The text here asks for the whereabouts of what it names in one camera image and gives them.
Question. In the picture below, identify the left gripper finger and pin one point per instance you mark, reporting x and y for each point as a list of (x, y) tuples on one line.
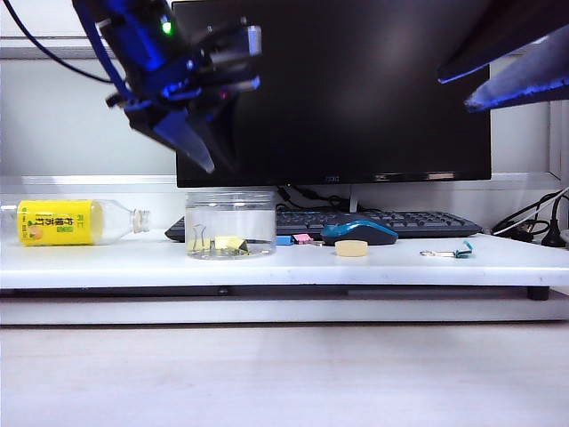
[(220, 133), (186, 138)]

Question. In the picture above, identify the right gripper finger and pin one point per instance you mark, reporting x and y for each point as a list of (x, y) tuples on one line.
[(524, 22), (533, 71)]

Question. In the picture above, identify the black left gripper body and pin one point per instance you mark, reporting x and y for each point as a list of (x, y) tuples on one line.
[(151, 98)]

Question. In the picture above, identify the round transparent plastic jar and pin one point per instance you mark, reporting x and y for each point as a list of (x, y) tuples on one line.
[(231, 218)]

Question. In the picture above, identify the yellow binder clip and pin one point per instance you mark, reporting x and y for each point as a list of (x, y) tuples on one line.
[(195, 246), (246, 249), (227, 243)]

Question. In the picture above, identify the cream round tape roll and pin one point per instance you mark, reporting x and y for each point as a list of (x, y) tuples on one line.
[(351, 249)]

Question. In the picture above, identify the blue binder clip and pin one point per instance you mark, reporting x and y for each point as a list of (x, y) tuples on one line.
[(284, 241)]

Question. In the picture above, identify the pink binder clip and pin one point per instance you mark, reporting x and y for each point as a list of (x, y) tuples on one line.
[(303, 239)]

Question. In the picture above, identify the black computer monitor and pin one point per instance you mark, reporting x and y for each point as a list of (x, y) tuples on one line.
[(355, 133)]

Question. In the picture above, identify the white desk riser board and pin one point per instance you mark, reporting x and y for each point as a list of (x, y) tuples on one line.
[(133, 267)]

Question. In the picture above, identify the silver monitor stand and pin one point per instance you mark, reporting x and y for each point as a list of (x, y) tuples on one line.
[(354, 200)]

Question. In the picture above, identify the plastic bottle yellow label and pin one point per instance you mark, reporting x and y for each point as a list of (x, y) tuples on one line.
[(58, 222)]

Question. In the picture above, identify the black power plug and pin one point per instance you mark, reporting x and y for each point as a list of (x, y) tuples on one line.
[(554, 236)]

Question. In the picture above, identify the blue black computer mouse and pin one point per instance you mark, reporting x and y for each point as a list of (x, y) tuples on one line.
[(360, 233)]

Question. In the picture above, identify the black computer keyboard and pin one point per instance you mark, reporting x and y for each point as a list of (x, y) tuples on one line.
[(422, 224)]

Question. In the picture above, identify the teal binder clip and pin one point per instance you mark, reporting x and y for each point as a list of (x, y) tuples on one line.
[(464, 252)]

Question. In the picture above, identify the black riser foot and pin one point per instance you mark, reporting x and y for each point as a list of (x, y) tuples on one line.
[(538, 294)]

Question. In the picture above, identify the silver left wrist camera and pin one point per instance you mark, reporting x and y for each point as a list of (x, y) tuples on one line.
[(251, 42)]

